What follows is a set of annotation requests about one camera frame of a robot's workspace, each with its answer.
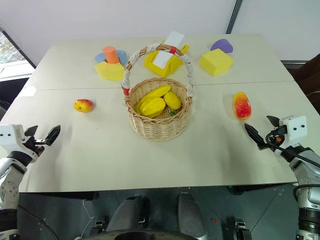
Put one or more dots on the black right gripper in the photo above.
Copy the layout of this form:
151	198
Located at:
276	137

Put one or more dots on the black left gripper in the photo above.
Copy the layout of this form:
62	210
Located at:
35	145

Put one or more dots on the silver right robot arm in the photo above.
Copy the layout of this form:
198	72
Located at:
306	172

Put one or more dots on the dark round robot base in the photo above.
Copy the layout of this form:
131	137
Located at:
142	235

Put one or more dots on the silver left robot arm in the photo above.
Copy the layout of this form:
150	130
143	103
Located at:
10	175

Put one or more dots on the yellow banana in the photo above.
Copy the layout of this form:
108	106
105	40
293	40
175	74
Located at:
157	92

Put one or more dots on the red yellow mango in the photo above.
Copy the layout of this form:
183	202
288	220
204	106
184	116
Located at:
242	106

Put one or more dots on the red yellow apple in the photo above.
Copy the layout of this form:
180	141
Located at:
83	105

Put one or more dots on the dark brown furniture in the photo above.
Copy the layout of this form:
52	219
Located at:
306	77

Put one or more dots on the yellow foam cube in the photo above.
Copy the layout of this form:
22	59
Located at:
216	62

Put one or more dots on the yellow hexagonal foam block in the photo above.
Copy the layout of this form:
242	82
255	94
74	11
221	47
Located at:
110	71

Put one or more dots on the purple foam block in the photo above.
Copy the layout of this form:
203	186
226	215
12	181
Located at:
222	46

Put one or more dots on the small green leaf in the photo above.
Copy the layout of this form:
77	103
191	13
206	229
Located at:
172	113

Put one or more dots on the yellow lemon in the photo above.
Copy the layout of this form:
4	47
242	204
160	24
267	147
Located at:
172	100

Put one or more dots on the orange foam cylinder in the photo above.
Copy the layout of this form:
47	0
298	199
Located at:
111	55

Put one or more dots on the blue foam block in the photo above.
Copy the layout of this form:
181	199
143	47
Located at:
122	56

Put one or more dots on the yellow starfruit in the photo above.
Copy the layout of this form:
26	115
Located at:
151	108

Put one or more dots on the yellow foam arch block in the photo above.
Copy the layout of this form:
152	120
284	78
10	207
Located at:
172	66

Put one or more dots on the grey rounded robot shape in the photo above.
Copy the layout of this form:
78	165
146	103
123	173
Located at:
128	212
190	215

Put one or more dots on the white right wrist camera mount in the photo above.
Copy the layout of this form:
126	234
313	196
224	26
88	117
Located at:
295	128

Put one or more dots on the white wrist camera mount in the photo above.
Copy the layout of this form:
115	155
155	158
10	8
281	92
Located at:
295	128
10	135

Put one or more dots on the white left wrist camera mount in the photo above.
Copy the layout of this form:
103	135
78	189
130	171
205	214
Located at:
10	135

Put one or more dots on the window with dark frame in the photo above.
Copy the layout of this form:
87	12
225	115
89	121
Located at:
8	50

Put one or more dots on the dark metal post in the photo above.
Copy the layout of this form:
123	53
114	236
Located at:
234	16

